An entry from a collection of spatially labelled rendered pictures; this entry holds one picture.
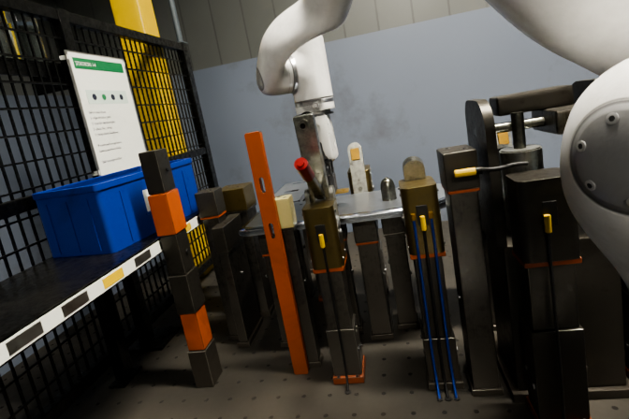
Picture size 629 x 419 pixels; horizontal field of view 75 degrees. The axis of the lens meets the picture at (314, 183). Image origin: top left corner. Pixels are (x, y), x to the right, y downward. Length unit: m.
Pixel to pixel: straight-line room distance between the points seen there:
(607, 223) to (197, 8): 2.72
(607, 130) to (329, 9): 0.56
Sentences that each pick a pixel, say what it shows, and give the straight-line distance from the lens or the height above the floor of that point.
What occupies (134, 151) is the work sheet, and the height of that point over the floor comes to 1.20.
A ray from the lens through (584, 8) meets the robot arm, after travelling 0.40.
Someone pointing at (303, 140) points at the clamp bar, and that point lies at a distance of 0.74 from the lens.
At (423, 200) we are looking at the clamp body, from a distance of 0.68.
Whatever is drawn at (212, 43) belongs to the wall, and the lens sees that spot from 2.81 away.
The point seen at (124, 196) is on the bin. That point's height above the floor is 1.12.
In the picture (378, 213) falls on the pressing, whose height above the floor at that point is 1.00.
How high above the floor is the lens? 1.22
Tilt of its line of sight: 10 degrees down
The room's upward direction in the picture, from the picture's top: 10 degrees counter-clockwise
